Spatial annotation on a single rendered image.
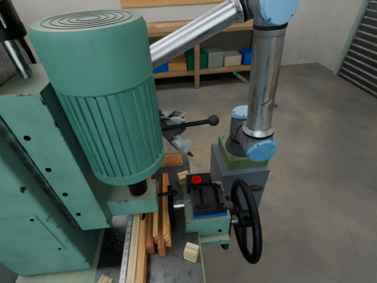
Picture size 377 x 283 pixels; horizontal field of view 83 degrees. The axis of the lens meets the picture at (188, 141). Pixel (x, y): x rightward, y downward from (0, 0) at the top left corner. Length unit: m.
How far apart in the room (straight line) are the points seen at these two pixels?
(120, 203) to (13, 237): 0.25
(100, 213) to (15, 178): 0.22
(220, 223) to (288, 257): 1.11
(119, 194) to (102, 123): 0.31
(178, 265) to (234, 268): 0.99
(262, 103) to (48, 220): 0.82
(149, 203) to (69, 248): 0.24
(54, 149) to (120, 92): 0.19
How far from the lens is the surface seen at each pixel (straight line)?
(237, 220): 0.83
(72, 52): 0.34
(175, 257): 0.68
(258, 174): 1.39
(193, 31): 0.91
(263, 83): 0.91
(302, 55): 4.68
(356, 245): 2.01
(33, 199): 0.55
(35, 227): 0.64
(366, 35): 4.17
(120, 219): 0.89
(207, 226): 0.68
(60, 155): 0.49
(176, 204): 0.69
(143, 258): 0.65
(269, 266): 1.69
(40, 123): 0.45
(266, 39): 0.85
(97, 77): 0.35
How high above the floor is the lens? 1.53
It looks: 40 degrees down
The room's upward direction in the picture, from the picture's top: 2 degrees counter-clockwise
